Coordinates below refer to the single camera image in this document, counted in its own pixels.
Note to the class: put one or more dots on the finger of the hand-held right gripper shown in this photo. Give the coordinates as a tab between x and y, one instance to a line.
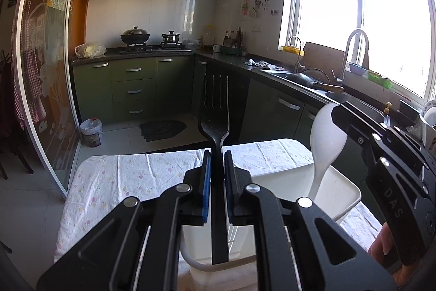
354	130
391	130

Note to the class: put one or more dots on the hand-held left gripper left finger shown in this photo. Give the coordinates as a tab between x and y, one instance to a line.
206	188

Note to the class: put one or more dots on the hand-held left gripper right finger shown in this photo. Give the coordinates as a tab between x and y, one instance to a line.
229	188

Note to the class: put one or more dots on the white rice spoon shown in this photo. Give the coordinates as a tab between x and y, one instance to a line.
323	141

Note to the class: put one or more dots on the black slotted spatula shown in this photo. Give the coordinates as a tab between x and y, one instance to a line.
214	134

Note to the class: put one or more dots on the white plastic storage bin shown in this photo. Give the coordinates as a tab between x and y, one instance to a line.
337	195

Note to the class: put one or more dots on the person's right hand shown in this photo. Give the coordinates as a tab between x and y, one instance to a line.
381	243

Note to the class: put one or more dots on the white plate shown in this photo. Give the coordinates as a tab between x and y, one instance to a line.
430	115

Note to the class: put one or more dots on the green plastic basket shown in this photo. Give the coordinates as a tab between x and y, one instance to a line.
379	79

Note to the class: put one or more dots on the blue bowl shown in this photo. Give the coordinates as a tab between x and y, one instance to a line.
357	68

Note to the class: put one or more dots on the tall steel faucet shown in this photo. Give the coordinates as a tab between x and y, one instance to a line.
344	62

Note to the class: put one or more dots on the white floral tablecloth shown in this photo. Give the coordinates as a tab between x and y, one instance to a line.
136	175

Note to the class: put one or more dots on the dark floor mat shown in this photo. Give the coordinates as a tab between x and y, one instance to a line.
161	130

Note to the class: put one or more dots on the wooden cutting board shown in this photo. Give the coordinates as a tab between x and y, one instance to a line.
323	59

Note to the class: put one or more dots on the long green sink cabinet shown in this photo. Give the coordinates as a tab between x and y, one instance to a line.
265	113

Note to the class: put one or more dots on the small gooseneck faucet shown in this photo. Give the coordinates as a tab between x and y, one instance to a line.
298	66

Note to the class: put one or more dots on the steel double sink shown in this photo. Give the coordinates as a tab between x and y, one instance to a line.
279	74

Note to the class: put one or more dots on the yellow sponge tray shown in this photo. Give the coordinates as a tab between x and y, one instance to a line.
293	49

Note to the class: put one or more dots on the green cabinet drawer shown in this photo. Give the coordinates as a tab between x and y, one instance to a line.
135	111
134	90
134	69

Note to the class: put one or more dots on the crumpled dish cloth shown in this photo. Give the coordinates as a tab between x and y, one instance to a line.
262	64

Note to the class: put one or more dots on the trash bin with white liner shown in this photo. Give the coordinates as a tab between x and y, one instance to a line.
91	136

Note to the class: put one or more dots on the dark granite countertop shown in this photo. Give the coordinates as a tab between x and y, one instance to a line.
224	57

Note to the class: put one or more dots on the green tray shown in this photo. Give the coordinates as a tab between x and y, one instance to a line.
233	51

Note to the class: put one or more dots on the white mug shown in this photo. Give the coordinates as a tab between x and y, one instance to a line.
217	48

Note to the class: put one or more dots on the clear food containers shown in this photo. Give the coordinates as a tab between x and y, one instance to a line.
192	44

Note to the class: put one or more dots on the cluster of condiment bottles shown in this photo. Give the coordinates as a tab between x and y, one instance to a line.
233	38

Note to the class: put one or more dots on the black gas stove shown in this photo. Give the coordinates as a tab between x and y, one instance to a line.
153	48

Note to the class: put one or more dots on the green base cabinet with drawers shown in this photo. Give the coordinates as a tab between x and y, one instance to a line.
92	90

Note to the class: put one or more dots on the clear oil jug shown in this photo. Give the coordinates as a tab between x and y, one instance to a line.
208	37

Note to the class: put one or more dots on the steel pot with lid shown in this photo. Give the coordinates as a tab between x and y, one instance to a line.
171	38

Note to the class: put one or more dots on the black wok with lid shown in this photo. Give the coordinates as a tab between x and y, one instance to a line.
135	35

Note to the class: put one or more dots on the white plastic bag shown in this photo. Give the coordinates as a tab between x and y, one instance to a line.
89	50

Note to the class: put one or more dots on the printed glass sliding door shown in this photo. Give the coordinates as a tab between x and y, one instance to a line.
51	72

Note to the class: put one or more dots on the dark wooden chair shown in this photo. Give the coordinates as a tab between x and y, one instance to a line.
13	141

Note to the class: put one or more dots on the red checked apron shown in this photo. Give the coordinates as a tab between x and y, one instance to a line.
29	86

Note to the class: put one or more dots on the window with white frame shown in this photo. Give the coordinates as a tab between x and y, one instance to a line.
323	4

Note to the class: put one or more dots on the wall socket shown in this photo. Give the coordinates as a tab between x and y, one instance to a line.
258	28

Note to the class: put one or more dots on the small wall hooks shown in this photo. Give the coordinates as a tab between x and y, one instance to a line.
270	8

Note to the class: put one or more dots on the hanging wall utensils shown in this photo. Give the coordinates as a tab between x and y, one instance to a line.
247	4

